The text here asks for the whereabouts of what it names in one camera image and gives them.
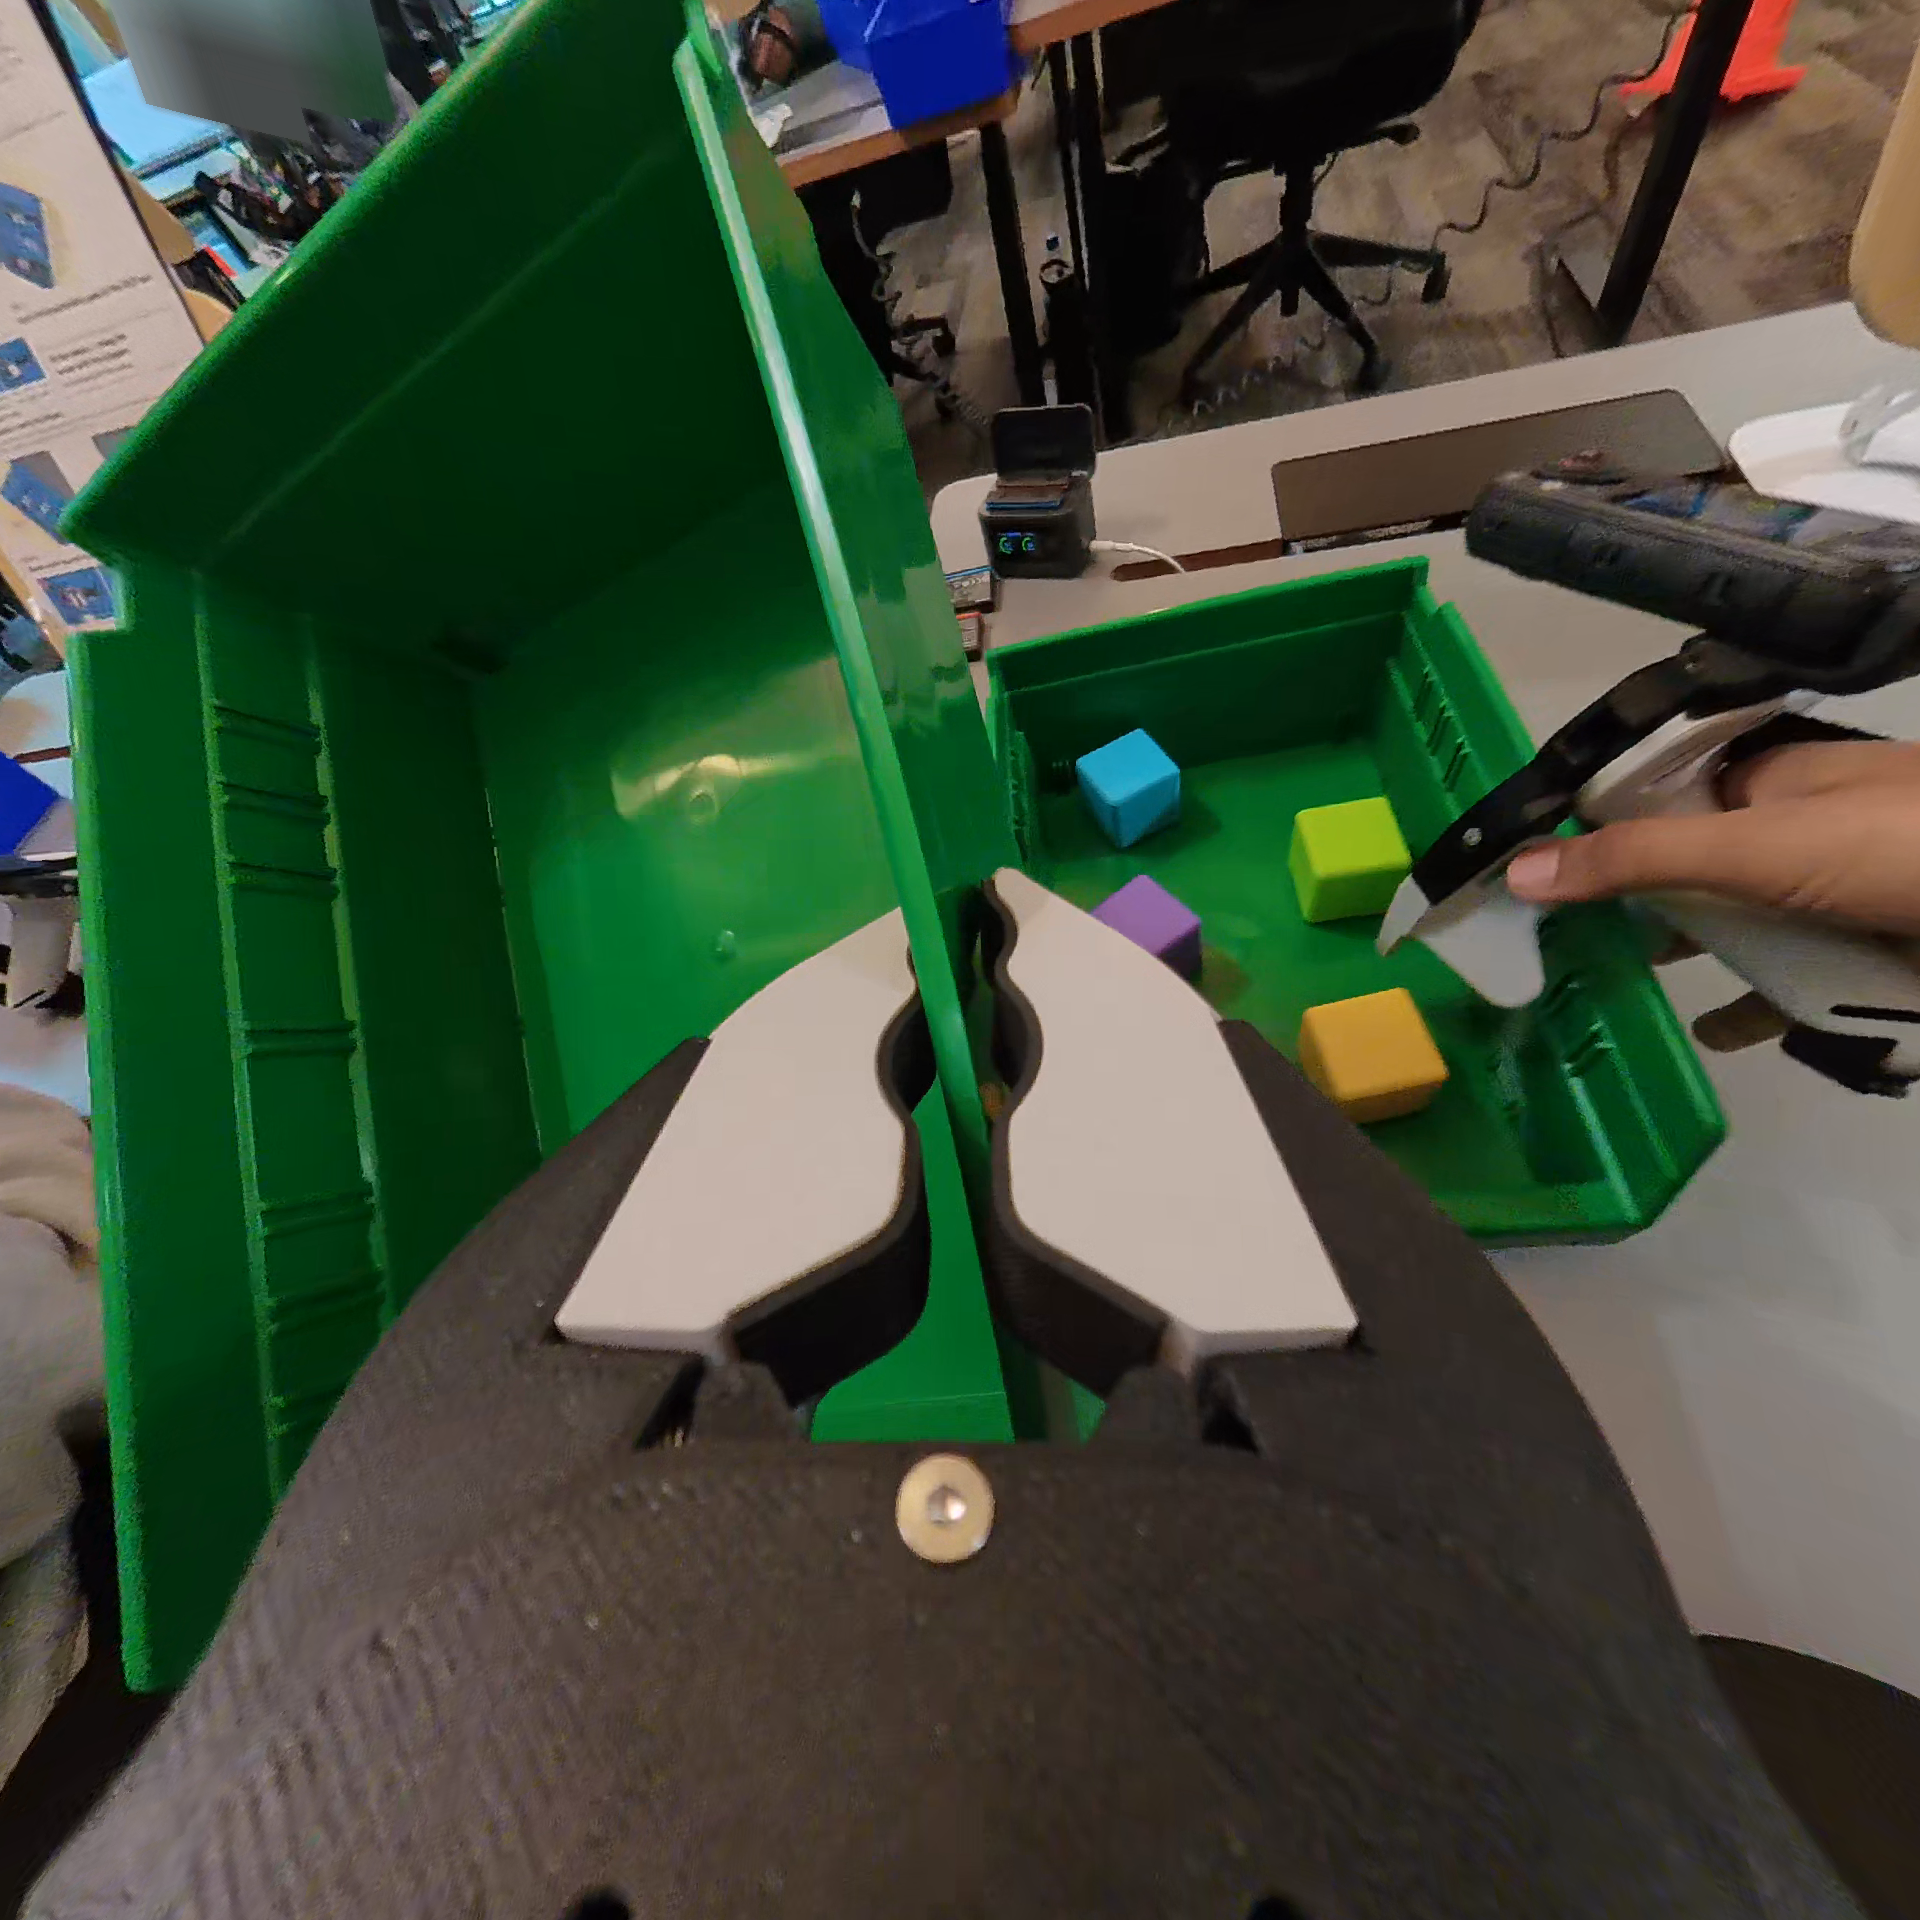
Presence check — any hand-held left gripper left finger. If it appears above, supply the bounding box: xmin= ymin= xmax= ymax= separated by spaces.
xmin=551 ymin=906 xmax=935 ymax=1402

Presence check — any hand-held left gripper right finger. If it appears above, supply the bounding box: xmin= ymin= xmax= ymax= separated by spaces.
xmin=975 ymin=865 xmax=1361 ymax=1402

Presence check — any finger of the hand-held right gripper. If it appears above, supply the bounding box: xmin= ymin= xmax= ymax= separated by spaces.
xmin=1374 ymin=877 xmax=1549 ymax=1013

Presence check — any yellow cube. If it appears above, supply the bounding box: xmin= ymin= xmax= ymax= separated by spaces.
xmin=1295 ymin=986 xmax=1452 ymax=1124

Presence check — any lime green cube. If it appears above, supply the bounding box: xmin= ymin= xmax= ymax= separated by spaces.
xmin=1286 ymin=798 xmax=1414 ymax=924

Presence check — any green plastic bin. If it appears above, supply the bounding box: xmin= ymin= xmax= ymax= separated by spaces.
xmin=982 ymin=557 xmax=1727 ymax=1247
xmin=60 ymin=0 xmax=1080 ymax=1693

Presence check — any purple cube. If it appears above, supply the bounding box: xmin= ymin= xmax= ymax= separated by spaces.
xmin=1092 ymin=874 xmax=1205 ymax=980

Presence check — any blue cube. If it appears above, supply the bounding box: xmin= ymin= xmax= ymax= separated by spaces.
xmin=1073 ymin=728 xmax=1181 ymax=847

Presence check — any person's right hand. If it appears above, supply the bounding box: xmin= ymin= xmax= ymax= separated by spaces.
xmin=1504 ymin=738 xmax=1920 ymax=912

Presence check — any white document stand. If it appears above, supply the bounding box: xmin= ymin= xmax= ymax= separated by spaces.
xmin=1727 ymin=381 xmax=1920 ymax=524

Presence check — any orange traffic cone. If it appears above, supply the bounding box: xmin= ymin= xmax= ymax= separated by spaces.
xmin=1621 ymin=0 xmax=1807 ymax=104

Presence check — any black electronic device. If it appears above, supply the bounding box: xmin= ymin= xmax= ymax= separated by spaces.
xmin=979 ymin=404 xmax=1100 ymax=577

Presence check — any dark desk cable flap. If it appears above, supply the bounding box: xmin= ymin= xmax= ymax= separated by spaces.
xmin=1271 ymin=390 xmax=1727 ymax=544

